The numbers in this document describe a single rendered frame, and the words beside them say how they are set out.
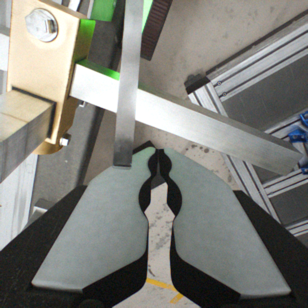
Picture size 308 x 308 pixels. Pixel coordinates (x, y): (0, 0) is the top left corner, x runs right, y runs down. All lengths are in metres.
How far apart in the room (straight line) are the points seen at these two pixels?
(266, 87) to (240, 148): 0.68
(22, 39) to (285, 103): 0.88
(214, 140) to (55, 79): 0.16
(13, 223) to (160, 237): 1.08
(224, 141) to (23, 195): 0.50
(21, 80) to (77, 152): 0.19
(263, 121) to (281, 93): 0.11
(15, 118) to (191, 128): 0.15
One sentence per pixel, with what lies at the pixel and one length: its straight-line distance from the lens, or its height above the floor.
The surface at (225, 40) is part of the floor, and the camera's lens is 1.06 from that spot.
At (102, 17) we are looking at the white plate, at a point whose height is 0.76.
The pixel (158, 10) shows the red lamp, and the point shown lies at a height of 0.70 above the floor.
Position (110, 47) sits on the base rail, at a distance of 0.33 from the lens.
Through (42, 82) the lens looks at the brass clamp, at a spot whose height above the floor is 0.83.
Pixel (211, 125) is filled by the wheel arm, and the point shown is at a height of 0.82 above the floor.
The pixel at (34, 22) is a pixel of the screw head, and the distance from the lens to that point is 0.20.
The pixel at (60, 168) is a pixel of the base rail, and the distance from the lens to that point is 0.42.
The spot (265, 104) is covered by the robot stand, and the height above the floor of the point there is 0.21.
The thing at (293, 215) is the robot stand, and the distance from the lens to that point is 1.33.
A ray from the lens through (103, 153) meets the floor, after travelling 1.21.
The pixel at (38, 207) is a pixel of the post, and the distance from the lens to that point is 0.46.
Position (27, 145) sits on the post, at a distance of 0.20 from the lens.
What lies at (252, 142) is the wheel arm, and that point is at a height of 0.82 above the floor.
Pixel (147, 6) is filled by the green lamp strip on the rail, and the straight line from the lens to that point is 0.32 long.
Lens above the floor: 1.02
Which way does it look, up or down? 60 degrees down
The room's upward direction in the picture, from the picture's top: 178 degrees counter-clockwise
